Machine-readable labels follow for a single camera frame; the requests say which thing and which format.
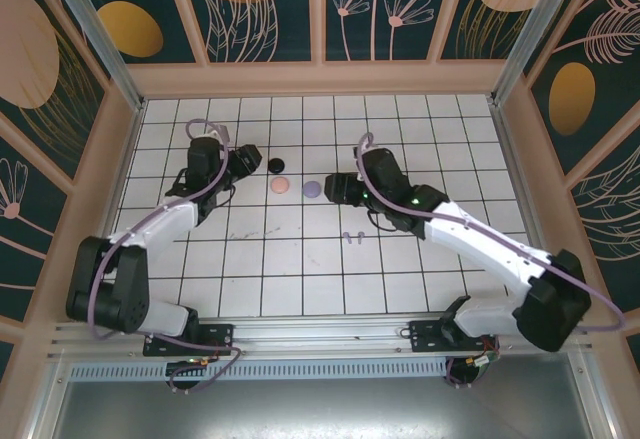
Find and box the grey metal sheet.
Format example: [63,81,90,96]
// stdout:
[49,378,594,439]

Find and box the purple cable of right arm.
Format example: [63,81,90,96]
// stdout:
[353,131,626,388]

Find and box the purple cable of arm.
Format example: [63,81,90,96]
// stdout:
[87,118,241,395]
[353,131,626,388]

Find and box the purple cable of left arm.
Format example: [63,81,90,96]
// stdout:
[87,118,241,395]

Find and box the aluminium mounting rail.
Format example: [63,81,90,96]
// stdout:
[47,319,599,360]

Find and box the aluminium corner post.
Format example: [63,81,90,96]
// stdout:
[489,0,599,108]
[39,0,147,113]

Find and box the slotted grey cable duct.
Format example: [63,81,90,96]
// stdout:
[67,361,454,381]

